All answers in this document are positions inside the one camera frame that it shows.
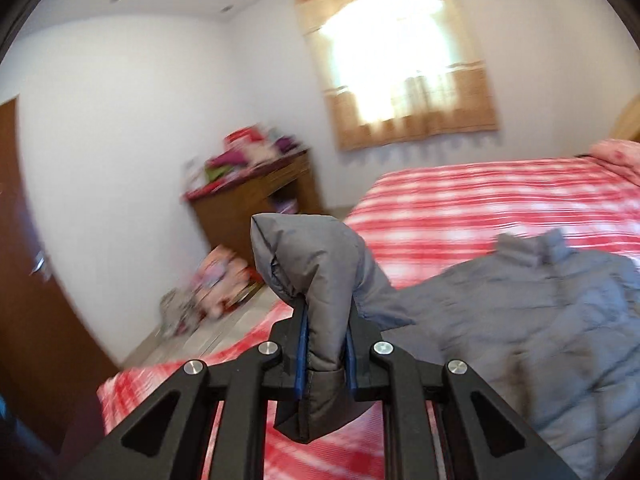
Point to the pile of colourful clothes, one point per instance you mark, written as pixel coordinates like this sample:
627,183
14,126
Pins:
240,157

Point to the grey padded jacket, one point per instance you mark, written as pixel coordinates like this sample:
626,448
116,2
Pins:
525,310

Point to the pile of bags on floor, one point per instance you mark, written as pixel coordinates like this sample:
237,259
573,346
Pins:
215,285

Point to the wooden cabinet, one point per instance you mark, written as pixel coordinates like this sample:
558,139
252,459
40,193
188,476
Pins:
235,210

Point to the wooden headboard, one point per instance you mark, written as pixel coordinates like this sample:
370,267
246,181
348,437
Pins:
629,122

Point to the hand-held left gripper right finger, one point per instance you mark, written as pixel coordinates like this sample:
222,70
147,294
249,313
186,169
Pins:
352,365

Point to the window with beige curtain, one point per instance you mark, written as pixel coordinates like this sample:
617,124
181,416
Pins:
415,120

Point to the brown wooden door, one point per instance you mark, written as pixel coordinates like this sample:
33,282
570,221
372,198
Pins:
35,340

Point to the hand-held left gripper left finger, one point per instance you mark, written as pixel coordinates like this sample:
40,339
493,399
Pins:
299,360

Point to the red patterned pillow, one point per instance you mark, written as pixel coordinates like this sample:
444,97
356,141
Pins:
617,157

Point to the bed with red plaid sheet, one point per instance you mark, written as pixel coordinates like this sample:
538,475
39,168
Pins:
475,195

